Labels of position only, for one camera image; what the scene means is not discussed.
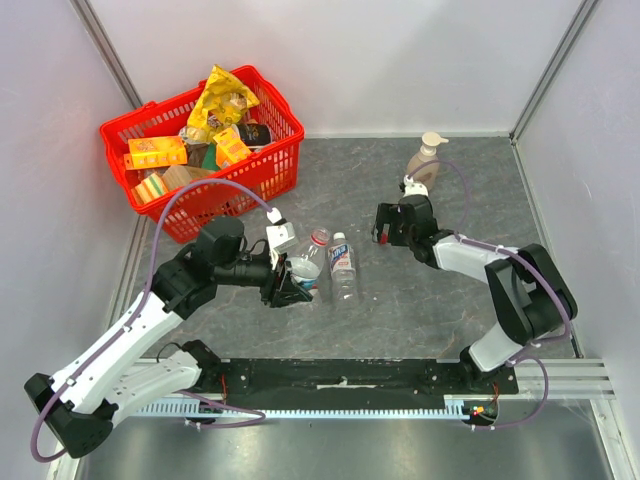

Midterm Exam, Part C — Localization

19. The orange box small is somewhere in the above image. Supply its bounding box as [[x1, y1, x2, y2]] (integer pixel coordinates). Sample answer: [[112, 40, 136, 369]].
[[213, 127, 251, 169]]

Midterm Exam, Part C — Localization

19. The yellow snack bag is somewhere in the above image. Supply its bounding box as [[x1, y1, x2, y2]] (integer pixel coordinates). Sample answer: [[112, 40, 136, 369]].
[[185, 65, 260, 143]]

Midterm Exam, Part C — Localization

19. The striped sponge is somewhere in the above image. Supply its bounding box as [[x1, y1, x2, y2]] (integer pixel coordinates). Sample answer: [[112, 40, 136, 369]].
[[132, 173, 169, 205]]

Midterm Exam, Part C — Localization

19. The white slotted cable duct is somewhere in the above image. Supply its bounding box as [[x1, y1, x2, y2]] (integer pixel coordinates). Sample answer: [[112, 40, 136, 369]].
[[134, 394, 481, 420]]

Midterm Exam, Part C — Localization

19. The black can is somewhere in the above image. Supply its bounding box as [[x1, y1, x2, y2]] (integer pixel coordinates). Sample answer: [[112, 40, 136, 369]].
[[232, 123, 273, 149]]

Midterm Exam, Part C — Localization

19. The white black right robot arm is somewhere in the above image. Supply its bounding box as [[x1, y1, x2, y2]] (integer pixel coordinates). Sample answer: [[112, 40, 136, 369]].
[[372, 194, 578, 394]]

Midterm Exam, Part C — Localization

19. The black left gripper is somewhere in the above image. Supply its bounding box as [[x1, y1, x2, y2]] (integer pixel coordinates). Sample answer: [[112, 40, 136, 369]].
[[215, 248, 313, 308]]

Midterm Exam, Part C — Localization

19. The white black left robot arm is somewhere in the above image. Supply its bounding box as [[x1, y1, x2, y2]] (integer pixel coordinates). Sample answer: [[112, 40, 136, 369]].
[[24, 216, 312, 463]]

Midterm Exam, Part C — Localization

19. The beige pump soap bottle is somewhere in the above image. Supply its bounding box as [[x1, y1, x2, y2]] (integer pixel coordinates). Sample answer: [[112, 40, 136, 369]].
[[406, 132, 449, 190]]

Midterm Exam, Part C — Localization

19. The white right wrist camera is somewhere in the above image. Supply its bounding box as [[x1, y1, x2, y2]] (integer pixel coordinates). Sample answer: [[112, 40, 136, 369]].
[[400, 176, 429, 197]]

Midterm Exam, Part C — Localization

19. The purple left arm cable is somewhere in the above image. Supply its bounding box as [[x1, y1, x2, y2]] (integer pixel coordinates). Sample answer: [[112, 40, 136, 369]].
[[29, 178, 281, 461]]

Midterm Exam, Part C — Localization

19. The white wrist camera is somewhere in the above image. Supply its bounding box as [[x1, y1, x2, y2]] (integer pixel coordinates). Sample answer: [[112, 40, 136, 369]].
[[266, 208, 298, 270], [400, 176, 429, 197]]

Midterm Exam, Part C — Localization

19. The clear bottle blue label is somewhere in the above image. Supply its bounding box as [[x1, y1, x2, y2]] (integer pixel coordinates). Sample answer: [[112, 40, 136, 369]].
[[328, 238, 358, 305]]

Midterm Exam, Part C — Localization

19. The wooden block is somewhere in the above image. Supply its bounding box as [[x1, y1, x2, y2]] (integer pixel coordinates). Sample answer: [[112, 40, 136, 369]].
[[161, 165, 214, 191]]

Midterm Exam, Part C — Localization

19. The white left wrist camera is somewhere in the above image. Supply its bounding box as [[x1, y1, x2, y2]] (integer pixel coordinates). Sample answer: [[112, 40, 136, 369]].
[[266, 208, 298, 270]]

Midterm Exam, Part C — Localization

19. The orange box large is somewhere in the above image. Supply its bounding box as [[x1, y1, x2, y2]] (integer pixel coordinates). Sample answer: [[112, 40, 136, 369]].
[[124, 136, 188, 170]]

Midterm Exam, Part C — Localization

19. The red plastic shopping basket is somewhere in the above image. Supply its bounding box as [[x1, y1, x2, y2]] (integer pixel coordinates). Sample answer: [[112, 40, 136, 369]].
[[100, 65, 304, 243]]

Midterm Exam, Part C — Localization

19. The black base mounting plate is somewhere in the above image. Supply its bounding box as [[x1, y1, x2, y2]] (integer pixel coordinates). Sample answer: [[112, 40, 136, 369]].
[[193, 358, 519, 411]]

